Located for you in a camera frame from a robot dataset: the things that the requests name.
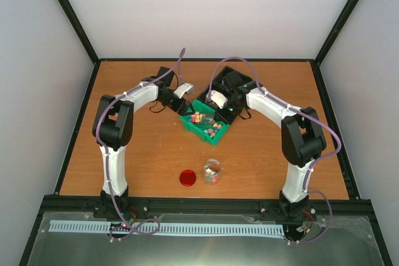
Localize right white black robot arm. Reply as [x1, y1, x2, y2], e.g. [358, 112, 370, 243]
[211, 67, 327, 219]

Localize clear plastic jar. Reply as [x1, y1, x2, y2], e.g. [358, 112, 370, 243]
[203, 158, 223, 184]

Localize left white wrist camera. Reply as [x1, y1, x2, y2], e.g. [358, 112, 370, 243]
[173, 82, 195, 98]

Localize red jar lid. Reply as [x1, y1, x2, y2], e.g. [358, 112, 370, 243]
[179, 169, 196, 187]

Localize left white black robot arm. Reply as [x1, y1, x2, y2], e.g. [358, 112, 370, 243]
[92, 67, 194, 218]

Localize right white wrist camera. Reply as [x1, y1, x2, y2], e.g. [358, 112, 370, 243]
[206, 90, 228, 109]

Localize metal sheet panel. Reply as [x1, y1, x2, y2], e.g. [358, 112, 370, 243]
[22, 212, 383, 265]

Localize black aluminium frame rail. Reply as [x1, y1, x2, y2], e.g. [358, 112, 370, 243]
[40, 196, 373, 222]

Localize light blue slotted cable duct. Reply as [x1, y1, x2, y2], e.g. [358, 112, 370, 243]
[48, 220, 284, 239]

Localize silver metal scoop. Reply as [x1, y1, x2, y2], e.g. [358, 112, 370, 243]
[193, 112, 214, 125]

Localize black bin with popsicle candies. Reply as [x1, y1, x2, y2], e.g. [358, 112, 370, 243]
[196, 88, 241, 125]

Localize green plastic candy bin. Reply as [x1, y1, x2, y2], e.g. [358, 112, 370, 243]
[180, 100, 230, 146]

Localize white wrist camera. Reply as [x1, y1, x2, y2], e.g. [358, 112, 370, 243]
[173, 82, 195, 98]
[206, 90, 228, 109]

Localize black bin with lollipops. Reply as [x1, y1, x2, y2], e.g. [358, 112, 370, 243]
[211, 65, 253, 93]

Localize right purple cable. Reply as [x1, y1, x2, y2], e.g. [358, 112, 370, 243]
[205, 57, 343, 245]

